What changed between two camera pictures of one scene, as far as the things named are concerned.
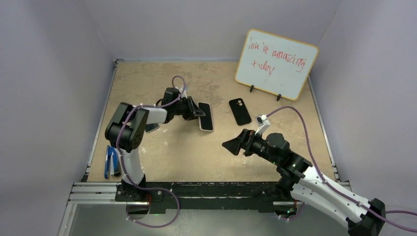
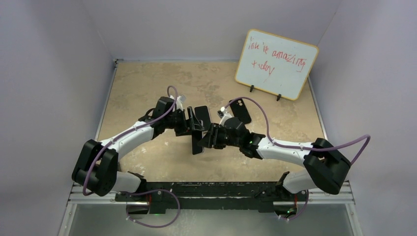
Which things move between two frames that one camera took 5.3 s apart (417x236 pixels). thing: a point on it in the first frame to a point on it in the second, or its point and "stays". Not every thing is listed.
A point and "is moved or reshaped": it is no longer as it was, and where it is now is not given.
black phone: (151, 127) is moved or reshaped
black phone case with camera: (240, 113) stays
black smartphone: (206, 120) stays
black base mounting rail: (255, 196) stays
